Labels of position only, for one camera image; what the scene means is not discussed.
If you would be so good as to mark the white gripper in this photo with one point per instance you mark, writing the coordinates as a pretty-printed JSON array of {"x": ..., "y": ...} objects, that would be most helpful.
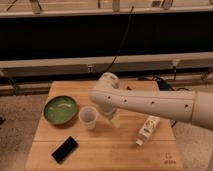
[{"x": 109, "y": 112}]

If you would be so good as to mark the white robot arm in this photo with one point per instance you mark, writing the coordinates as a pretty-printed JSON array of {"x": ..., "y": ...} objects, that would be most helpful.
[{"x": 183, "y": 106}]

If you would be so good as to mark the white plastic bottle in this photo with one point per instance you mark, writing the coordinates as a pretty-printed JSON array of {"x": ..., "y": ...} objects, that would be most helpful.
[{"x": 147, "y": 129}]

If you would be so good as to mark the green bowl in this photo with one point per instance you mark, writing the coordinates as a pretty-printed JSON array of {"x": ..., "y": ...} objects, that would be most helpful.
[{"x": 60, "y": 110}]

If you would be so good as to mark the black smartphone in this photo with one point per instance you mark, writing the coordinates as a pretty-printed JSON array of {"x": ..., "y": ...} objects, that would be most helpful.
[{"x": 67, "y": 147}]

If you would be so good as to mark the blue object with cables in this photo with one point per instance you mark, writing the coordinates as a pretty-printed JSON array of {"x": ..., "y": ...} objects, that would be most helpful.
[{"x": 164, "y": 86}]

